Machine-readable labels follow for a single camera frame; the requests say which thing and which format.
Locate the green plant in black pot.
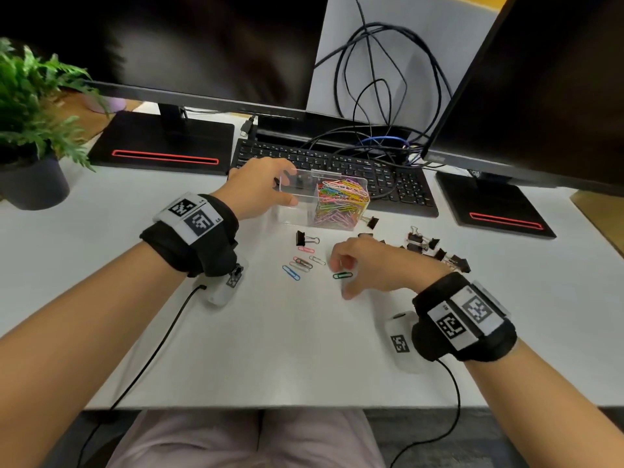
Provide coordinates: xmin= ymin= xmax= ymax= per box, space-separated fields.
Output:
xmin=0 ymin=37 xmax=111 ymax=211

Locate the black left wrist strap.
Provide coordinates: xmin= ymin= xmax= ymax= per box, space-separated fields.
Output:
xmin=140 ymin=193 xmax=240 ymax=278

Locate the clear plastic divided box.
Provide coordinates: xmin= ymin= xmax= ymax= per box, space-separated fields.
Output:
xmin=275 ymin=168 xmax=371 ymax=232

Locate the person's right forearm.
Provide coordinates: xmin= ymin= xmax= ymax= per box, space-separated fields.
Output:
xmin=463 ymin=338 xmax=624 ymax=468

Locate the heap of sorted paper clips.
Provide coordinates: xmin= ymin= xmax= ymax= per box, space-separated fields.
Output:
xmin=314 ymin=179 xmax=371 ymax=229

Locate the grey desk partition panel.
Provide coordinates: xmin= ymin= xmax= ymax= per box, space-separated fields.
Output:
xmin=307 ymin=0 xmax=510 ymax=127

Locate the brown cardboard box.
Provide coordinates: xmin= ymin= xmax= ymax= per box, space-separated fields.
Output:
xmin=570 ymin=189 xmax=624 ymax=254
xmin=48 ymin=90 xmax=145 ymax=144

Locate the black left camera cable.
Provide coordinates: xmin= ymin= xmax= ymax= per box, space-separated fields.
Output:
xmin=75 ymin=285 xmax=208 ymax=468

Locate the black computer monitor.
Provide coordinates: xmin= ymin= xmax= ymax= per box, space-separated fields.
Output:
xmin=0 ymin=0 xmax=330 ymax=118
xmin=421 ymin=0 xmax=624 ymax=198

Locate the person's left hand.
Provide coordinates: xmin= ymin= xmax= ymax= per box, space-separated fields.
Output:
xmin=213 ymin=157 xmax=299 ymax=222

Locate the person's left forearm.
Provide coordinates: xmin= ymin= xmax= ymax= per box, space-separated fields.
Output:
xmin=0 ymin=243 xmax=189 ymax=468

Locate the pile of black binder clips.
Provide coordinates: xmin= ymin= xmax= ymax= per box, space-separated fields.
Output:
xmin=358 ymin=215 xmax=473 ymax=274

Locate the black keyboard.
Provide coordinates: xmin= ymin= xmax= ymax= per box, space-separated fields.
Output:
xmin=227 ymin=138 xmax=439 ymax=219

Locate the black monitor stand red stripe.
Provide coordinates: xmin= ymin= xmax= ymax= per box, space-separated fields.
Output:
xmin=87 ymin=104 xmax=236 ymax=176
xmin=435 ymin=170 xmax=558 ymax=241

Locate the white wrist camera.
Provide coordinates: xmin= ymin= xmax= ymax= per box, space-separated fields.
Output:
xmin=383 ymin=311 xmax=425 ymax=375
xmin=194 ymin=260 xmax=250 ymax=307

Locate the black wrist strap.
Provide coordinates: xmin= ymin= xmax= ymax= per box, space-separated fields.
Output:
xmin=411 ymin=272 xmax=517 ymax=364
xmin=140 ymin=193 xmax=240 ymax=278

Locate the black right camera cable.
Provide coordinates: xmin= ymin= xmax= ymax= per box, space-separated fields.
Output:
xmin=389 ymin=357 xmax=463 ymax=468

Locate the pile of colourful paper clips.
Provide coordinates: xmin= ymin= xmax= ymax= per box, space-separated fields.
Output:
xmin=289 ymin=244 xmax=328 ymax=274

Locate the person's right hand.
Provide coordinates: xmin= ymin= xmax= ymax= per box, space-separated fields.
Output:
xmin=329 ymin=237 xmax=452 ymax=302

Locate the blue cable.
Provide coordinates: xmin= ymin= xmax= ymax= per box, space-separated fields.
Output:
xmin=360 ymin=136 xmax=425 ymax=164

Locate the bundle of black cables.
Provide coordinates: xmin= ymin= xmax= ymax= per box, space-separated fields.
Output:
xmin=314 ymin=0 xmax=454 ymax=166

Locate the black right wrist strap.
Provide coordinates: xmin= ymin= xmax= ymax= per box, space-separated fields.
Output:
xmin=411 ymin=272 xmax=517 ymax=364

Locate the lilac cup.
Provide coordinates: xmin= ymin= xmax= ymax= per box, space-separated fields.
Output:
xmin=85 ymin=96 xmax=127 ymax=115

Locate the black camera cable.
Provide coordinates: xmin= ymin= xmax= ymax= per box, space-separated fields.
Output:
xmin=389 ymin=357 xmax=463 ymax=468
xmin=75 ymin=285 xmax=208 ymax=468

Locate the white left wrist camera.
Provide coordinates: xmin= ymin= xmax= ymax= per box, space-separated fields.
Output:
xmin=194 ymin=260 xmax=250 ymax=307

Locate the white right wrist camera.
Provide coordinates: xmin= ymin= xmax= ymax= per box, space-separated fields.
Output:
xmin=383 ymin=311 xmax=425 ymax=375

